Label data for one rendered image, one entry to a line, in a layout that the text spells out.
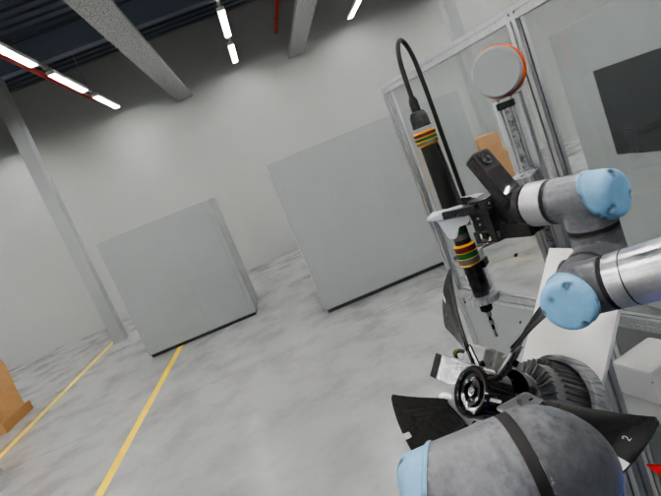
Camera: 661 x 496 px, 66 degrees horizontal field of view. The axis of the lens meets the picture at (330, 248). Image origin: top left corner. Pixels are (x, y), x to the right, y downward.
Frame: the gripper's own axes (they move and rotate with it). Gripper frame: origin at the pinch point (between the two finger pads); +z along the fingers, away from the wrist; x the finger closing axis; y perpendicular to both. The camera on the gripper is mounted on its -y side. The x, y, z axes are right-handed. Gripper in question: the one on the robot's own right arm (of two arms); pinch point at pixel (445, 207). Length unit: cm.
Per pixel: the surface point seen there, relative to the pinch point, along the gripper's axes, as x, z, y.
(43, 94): 117, 1276, -407
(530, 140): 64, 24, -1
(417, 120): -1.7, -2.8, -18.2
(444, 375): 14, 40, 54
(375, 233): 293, 457, 90
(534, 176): 55, 20, 9
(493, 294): -0.1, -4.7, 19.5
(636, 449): -2, -27, 47
